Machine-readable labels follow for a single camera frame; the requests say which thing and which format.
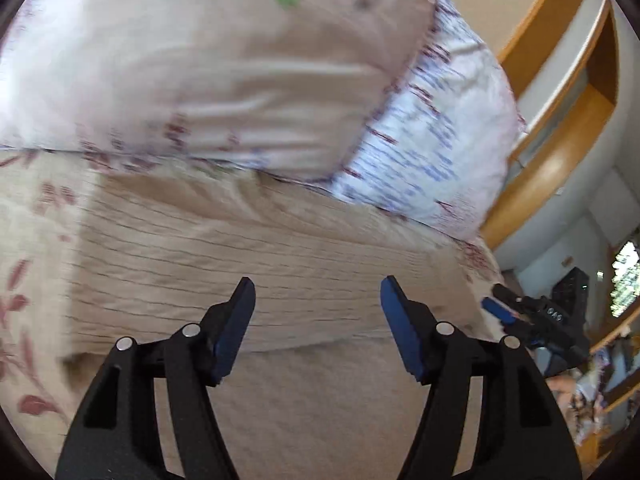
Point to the wooden headboard shelf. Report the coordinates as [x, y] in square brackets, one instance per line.
[560, 160]

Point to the patterned colourful cloth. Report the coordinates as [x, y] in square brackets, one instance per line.
[590, 395]

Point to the wooden rail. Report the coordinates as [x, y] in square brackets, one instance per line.
[617, 400]

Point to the beige ribbed cloth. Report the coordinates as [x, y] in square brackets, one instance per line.
[280, 265]

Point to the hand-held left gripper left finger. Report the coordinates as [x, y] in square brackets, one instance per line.
[229, 345]

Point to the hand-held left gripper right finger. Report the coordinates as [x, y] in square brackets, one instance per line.
[403, 331]

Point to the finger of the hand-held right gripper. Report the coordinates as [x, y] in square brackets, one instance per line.
[500, 310]
[508, 294]

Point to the window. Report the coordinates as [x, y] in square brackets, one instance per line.
[626, 280]

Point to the pale pink floral pillow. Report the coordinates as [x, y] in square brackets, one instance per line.
[200, 70]

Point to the white blue patterned pillow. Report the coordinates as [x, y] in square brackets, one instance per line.
[435, 125]

